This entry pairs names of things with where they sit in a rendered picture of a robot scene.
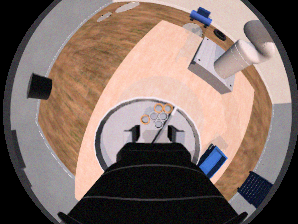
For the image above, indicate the blue plastic crate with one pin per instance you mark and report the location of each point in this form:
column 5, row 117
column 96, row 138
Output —
column 214, row 162

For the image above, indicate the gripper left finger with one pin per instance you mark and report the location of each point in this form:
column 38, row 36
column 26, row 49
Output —
column 131, row 135

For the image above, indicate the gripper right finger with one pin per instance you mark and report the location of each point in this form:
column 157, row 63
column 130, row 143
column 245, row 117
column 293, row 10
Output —
column 175, row 135

